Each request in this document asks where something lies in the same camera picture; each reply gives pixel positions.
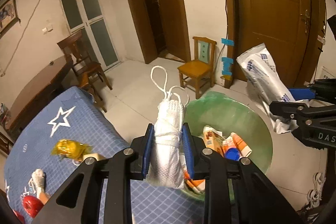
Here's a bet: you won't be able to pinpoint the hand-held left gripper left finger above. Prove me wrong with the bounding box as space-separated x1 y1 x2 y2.
31 123 155 224

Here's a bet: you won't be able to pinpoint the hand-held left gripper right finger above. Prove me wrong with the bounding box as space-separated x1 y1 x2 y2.
182 123 302 224

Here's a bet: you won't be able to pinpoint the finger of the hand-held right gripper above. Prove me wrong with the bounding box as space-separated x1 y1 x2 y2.
287 79 336 105
269 101 313 122

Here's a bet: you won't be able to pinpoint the white mesh cloth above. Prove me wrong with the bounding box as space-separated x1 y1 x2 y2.
145 66 190 190

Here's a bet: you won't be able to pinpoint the white plastic packet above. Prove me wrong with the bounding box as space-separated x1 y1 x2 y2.
236 43 311 134

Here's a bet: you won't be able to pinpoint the green lined trash bin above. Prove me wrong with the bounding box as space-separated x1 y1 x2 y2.
181 91 273 201

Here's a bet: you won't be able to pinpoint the orange white carton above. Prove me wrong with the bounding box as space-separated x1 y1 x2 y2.
202 125 226 157

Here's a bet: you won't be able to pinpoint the orange white sticks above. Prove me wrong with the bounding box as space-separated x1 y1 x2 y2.
183 171 207 193

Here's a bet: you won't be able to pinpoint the blue bottle cap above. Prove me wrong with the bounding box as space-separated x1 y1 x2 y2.
225 149 241 162

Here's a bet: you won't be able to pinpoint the orange white tube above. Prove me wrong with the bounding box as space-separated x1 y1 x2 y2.
230 132 253 157

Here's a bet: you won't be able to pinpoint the cream block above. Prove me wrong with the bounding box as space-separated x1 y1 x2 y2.
83 153 102 162

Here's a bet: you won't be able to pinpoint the patterned white shoe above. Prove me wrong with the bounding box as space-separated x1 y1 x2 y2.
306 172 326 210

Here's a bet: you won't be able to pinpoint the blue star checked blanket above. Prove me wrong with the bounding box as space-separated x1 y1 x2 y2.
4 86 205 224

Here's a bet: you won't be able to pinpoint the yellow crumpled wrapper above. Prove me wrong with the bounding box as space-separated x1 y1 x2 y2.
51 139 91 161

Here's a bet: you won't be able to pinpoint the small light wooden chair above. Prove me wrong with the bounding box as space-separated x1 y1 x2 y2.
177 36 217 98

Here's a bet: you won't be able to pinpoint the brown wooden door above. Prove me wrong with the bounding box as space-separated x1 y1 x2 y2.
218 0 327 83

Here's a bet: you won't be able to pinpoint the dark wooden chair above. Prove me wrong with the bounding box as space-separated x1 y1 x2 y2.
57 30 113 113

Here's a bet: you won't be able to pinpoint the small white cloth piece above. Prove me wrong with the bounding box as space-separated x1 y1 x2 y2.
31 169 47 195

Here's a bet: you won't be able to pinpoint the dark wooden table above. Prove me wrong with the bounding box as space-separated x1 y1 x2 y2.
5 56 74 133

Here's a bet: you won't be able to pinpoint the red round fruit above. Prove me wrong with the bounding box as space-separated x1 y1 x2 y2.
12 210 26 224
22 195 44 218

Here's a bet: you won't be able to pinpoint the frosted glass door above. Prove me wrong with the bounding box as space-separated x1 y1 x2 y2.
55 0 121 69

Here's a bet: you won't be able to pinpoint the dark open doorway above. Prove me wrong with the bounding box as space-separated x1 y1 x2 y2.
117 0 191 63

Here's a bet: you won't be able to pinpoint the white wall notice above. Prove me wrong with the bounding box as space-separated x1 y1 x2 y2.
320 66 334 83

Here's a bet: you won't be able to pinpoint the brass door handle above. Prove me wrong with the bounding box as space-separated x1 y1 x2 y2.
301 9 311 34

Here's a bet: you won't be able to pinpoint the black wall cable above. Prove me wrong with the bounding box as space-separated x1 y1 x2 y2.
219 0 229 88

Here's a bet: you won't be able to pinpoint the framed wall picture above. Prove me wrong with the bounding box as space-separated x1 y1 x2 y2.
0 0 20 36

